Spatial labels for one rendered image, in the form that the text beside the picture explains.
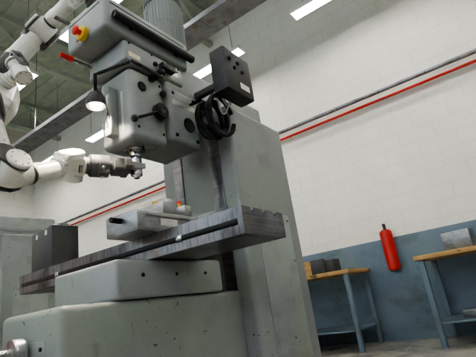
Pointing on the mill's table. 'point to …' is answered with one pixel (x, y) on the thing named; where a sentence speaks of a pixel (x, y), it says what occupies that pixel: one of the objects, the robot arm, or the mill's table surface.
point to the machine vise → (146, 223)
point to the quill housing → (128, 133)
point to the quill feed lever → (161, 112)
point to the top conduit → (151, 35)
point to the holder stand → (54, 246)
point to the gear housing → (115, 57)
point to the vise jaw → (161, 207)
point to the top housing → (95, 11)
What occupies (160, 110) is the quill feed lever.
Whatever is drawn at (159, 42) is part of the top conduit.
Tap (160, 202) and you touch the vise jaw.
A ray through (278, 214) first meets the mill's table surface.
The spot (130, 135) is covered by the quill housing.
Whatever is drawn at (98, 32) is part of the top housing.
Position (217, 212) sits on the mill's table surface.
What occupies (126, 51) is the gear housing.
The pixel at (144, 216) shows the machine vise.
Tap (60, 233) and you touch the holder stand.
